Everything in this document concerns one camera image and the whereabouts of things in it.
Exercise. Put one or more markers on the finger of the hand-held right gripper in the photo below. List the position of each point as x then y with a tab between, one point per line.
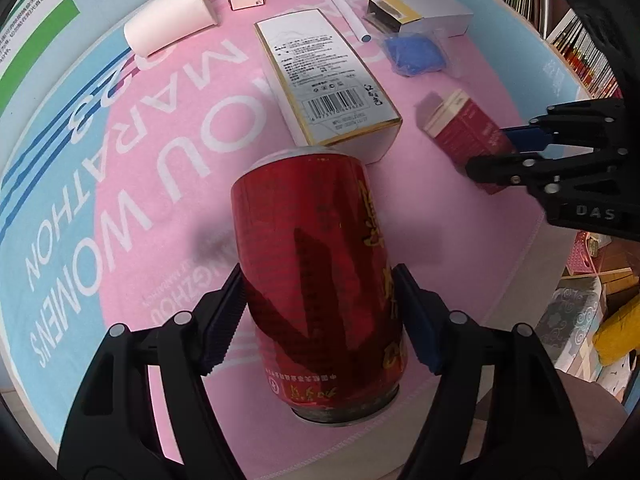
510	170
525	137

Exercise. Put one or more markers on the white paper tube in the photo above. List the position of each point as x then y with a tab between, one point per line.
347	10

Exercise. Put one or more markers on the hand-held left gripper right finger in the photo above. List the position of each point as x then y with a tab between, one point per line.
420	320

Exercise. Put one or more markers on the long white gold-trimmed box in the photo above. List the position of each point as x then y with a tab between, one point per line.
320	70

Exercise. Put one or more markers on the blue item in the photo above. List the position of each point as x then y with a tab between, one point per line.
415	55

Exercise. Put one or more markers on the pink plastic basket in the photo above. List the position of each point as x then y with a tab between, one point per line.
582	255

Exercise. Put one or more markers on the row of red-spined books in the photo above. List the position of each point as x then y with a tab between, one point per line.
590	60

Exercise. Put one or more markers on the green and white poster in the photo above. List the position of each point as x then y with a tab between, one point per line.
30	25

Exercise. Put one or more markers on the grey patterned storage box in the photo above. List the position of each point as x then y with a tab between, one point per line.
575	325

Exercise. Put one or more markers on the pink and blue printed mat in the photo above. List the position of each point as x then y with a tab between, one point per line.
150	240

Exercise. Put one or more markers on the white paper cup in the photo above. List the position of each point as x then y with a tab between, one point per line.
170	17

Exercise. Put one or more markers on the dark red small box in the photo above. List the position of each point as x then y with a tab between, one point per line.
465	130

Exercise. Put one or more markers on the white open cardboard box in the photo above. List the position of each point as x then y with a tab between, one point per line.
435	10

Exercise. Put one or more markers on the red drink can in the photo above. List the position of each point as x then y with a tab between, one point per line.
315	260

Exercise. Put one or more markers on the yellow cloth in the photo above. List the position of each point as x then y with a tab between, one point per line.
620	330

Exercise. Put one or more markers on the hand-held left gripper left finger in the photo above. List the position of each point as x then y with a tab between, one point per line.
222	320

